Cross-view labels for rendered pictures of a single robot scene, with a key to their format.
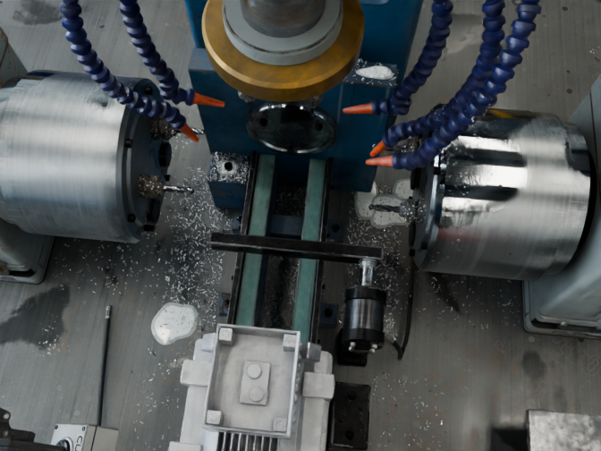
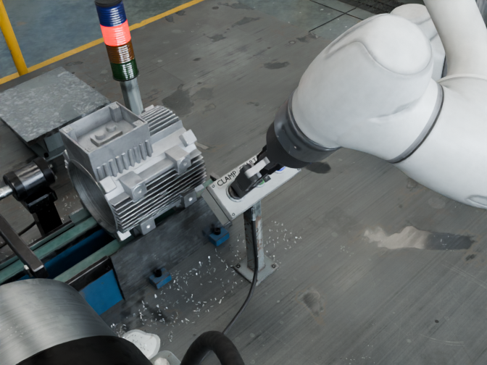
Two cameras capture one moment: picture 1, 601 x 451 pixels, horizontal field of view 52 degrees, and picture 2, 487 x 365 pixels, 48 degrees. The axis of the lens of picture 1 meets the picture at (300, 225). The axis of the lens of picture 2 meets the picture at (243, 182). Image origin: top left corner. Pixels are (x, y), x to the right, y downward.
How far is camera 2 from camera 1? 0.94 m
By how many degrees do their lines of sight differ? 66
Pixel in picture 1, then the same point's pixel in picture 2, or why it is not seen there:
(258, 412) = (120, 128)
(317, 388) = not seen: hidden behind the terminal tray
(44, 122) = (19, 347)
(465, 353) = (17, 210)
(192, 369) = (131, 181)
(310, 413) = not seen: hidden behind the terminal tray
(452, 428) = (68, 189)
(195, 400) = (147, 174)
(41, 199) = (100, 328)
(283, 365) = (85, 137)
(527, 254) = not seen: outside the picture
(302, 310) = (53, 244)
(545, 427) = (32, 133)
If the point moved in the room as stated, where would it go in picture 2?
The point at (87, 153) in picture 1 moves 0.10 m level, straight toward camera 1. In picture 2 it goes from (26, 300) to (56, 239)
